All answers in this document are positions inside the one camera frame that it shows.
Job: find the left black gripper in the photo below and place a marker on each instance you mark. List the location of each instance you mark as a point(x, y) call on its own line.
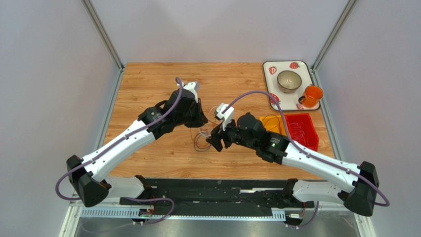
point(201, 118)

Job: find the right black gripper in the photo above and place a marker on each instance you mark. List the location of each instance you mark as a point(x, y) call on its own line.
point(222, 138)

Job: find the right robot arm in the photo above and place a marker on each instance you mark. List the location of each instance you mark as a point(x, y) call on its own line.
point(354, 186)

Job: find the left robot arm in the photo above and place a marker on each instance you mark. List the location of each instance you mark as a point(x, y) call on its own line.
point(89, 175)

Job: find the yellow plastic bin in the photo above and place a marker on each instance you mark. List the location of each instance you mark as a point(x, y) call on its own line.
point(273, 123)

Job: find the strawberry pattern tray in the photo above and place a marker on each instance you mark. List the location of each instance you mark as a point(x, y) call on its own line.
point(287, 101)

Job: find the red plastic bin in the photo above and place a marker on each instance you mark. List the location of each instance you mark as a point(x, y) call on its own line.
point(302, 130)

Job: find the beige ceramic bowl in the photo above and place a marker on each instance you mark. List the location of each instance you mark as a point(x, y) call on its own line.
point(288, 81)

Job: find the orange mug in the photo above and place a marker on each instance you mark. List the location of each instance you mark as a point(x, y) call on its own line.
point(311, 96)

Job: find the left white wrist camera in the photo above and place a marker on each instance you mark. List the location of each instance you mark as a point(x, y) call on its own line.
point(193, 87)

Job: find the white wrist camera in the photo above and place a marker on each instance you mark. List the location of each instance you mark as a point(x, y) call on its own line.
point(224, 113)
point(193, 87)

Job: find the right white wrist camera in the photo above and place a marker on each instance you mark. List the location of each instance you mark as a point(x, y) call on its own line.
point(224, 113)

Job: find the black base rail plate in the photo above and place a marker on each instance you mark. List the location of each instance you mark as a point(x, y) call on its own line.
point(220, 197)

